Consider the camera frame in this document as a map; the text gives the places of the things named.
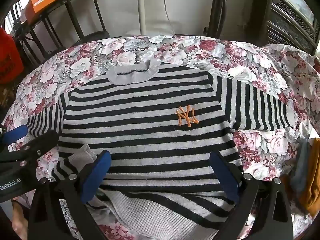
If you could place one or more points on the black grey striped sweater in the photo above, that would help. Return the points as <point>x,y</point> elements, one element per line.
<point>150,130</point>

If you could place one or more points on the mustard yellow cloth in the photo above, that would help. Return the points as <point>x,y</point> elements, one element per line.
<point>312,185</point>

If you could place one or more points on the carved dark wooden screen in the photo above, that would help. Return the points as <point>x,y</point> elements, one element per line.
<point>277,25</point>

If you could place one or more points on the framed painting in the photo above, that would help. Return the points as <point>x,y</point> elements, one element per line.
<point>300,2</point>

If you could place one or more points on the red plastic container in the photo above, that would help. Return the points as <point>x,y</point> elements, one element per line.
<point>10,60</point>

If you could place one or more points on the person's left forearm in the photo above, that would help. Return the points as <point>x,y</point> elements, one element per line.
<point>18,217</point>

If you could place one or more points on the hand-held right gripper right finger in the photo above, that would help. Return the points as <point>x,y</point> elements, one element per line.
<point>225,177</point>

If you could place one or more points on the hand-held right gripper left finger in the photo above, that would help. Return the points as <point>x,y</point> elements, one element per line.
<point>96,177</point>

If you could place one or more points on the dark wooden chair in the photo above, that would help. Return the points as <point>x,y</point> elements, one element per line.
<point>217,10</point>

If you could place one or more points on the black metal round shelf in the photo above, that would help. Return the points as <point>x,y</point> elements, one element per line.
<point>95,35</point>

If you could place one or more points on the floral blanket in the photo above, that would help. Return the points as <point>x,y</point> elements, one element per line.
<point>200,52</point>

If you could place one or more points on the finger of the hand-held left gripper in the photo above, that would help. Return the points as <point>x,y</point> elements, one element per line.
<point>42,142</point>
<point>15,133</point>

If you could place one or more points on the white standing pole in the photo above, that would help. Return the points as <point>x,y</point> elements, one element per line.
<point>141,5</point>

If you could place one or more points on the grey blue cloth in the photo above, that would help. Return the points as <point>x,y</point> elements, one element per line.
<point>301,165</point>

